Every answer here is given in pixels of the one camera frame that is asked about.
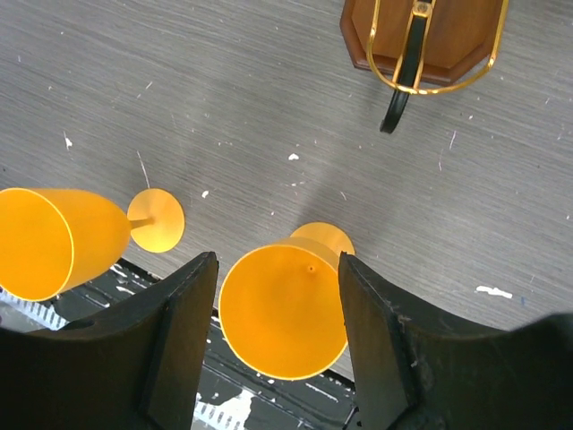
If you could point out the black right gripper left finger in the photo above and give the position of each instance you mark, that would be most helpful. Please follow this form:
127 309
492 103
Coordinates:
133 365

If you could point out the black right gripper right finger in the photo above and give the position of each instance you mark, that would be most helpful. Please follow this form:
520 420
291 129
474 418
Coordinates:
417 366

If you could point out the orange plastic wine glass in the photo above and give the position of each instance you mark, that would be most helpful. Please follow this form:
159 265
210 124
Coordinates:
53 240

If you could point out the gold wire wine glass rack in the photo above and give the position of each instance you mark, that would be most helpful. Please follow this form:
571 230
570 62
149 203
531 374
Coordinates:
422 48

